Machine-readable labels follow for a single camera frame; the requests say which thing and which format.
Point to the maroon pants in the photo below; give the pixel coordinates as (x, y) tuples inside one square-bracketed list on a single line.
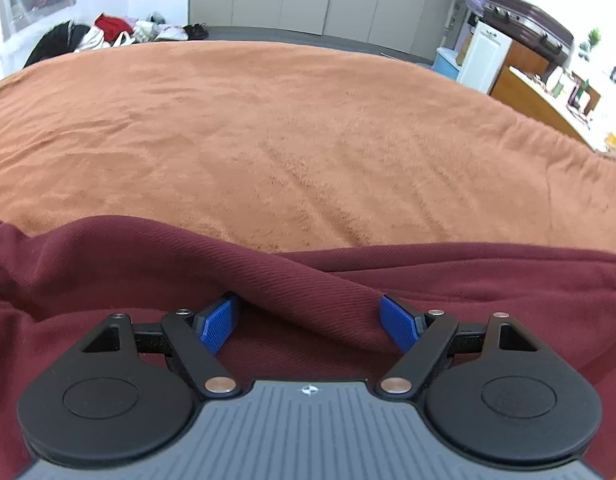
[(438, 280)]

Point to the orange blanket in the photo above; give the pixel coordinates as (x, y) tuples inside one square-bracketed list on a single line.
[(268, 150)]

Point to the black shoes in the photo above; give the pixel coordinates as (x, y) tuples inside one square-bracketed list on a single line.
[(196, 31)]

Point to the green potted plant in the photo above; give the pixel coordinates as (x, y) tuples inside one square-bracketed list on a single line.
[(590, 42)]

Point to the red cloth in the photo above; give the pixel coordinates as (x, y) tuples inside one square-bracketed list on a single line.
[(112, 24)]

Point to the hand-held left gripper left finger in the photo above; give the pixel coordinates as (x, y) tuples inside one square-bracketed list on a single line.
[(216, 324)]

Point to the white cabinet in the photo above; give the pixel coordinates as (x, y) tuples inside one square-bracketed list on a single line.
[(483, 57)]

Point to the white cloth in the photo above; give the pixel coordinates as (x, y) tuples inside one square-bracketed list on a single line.
[(105, 40)]

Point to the pile of light clothes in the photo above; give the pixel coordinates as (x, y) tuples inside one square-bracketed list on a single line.
[(157, 30)]

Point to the light blue box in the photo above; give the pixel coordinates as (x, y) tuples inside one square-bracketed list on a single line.
[(447, 64)]

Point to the wooden desk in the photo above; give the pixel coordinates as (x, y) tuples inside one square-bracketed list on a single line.
[(538, 100)]

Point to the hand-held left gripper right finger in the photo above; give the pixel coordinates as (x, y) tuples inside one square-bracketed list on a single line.
[(399, 324)]

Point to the dark brown cabinet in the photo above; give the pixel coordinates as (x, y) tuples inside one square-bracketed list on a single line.
[(533, 22)]

